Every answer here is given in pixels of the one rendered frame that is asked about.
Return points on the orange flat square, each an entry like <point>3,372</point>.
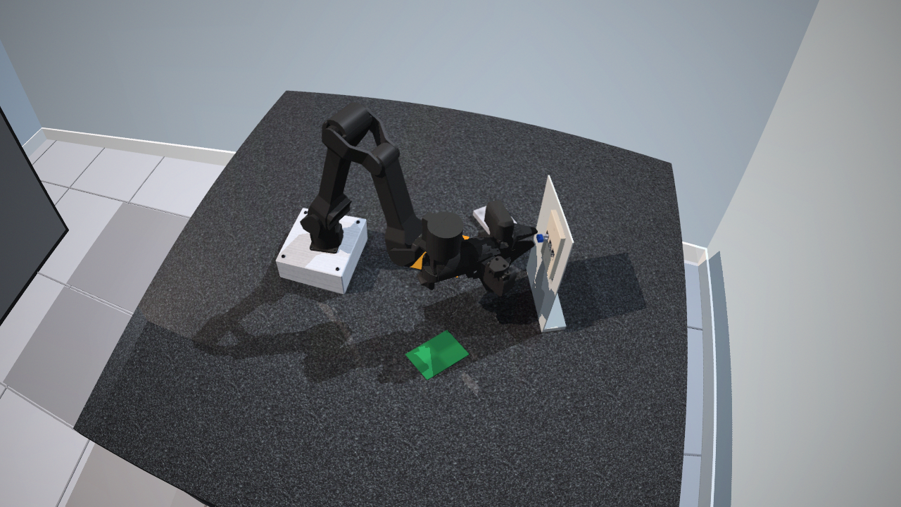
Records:
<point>418,263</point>

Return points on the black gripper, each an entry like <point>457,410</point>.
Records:
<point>504,234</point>

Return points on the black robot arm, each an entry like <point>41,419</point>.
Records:
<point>406,237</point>

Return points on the green flat square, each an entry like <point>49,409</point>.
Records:
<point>439,353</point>

